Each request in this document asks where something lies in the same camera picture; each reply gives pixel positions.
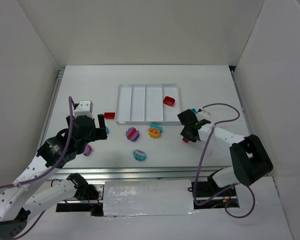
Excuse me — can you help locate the white foam board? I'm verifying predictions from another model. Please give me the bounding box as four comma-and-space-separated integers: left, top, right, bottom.
103, 179, 195, 217

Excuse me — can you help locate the purple rounded lego brick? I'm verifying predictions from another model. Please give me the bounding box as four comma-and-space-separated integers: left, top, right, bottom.
83, 144, 91, 156

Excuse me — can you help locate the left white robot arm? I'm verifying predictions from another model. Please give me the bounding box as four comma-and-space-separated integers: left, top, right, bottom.
0, 114, 108, 240

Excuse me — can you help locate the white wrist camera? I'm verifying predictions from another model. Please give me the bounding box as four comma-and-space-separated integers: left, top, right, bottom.
74, 100, 93, 119
196, 108, 211, 121

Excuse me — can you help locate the aluminium frame rail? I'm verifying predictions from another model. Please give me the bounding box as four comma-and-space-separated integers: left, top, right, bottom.
44, 166, 241, 181

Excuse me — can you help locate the red rounded lego brick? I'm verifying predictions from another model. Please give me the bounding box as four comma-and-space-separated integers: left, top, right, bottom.
163, 96, 176, 107

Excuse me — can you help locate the yellow butterfly lego brick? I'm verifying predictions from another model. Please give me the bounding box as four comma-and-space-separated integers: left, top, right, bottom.
148, 127, 161, 139

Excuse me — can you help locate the white divided sorting tray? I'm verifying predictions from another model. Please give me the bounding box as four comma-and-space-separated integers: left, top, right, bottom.
115, 83, 182, 126

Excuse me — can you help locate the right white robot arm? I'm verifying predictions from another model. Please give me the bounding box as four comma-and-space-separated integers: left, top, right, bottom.
177, 103, 274, 199

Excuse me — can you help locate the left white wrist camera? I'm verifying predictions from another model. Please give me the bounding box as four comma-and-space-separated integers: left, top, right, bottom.
74, 100, 93, 119

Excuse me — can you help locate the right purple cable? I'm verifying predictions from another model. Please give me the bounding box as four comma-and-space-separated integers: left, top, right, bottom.
192, 103, 256, 219

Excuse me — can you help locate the red rectangular lego brick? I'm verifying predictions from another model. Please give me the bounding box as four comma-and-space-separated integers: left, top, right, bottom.
104, 112, 115, 120

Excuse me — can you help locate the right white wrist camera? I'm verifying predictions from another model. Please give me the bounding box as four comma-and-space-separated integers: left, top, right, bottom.
196, 108, 211, 121

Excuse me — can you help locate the purple and red lego stack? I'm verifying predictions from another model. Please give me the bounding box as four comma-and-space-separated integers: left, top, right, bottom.
125, 127, 140, 142

